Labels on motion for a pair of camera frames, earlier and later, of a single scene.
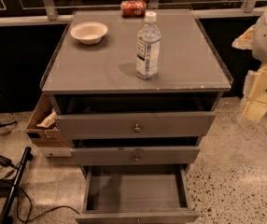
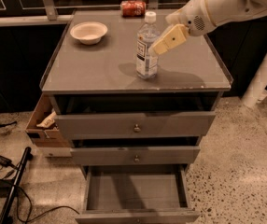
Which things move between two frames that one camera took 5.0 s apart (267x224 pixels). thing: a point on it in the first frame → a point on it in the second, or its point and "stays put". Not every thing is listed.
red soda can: [133, 8] stays put
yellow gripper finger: [266, 87] → [177, 35]
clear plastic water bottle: [147, 46] stays put
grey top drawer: [134, 117] stays put
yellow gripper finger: [245, 41] → [173, 19]
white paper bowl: [89, 33] stays put
